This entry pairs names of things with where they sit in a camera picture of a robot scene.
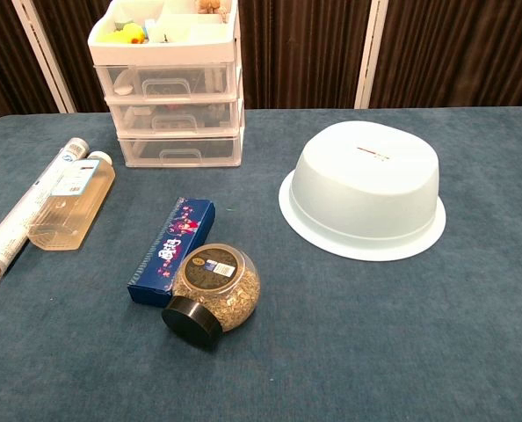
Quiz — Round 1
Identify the clear plastic drawer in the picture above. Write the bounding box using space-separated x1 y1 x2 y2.
94 62 240 103
105 98 243 135
118 129 244 167

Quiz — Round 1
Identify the white drawer organizer box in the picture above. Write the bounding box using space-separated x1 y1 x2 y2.
87 0 245 169

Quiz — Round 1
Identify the dark blue printed box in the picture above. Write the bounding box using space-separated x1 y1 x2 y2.
127 197 216 309

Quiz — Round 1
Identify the round jar with gold lid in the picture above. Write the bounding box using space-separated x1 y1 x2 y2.
161 243 261 348

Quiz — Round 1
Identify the white upturned plastic basin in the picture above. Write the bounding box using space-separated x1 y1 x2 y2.
278 120 447 264

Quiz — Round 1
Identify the blue-grey table cloth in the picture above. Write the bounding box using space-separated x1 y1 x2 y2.
0 105 522 422

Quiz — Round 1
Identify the dark brown curtain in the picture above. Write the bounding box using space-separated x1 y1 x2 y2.
0 0 522 127

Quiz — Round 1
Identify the clear bottle with yellowish liquid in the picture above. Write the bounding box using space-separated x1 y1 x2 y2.
26 150 115 252

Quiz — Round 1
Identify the brown plush toy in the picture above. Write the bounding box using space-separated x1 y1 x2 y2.
194 0 230 14

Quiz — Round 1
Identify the yellow rubber duck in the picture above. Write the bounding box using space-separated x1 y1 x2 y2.
96 22 147 45

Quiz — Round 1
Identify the white frame pole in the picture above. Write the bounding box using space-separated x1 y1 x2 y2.
354 0 389 110
12 0 76 114

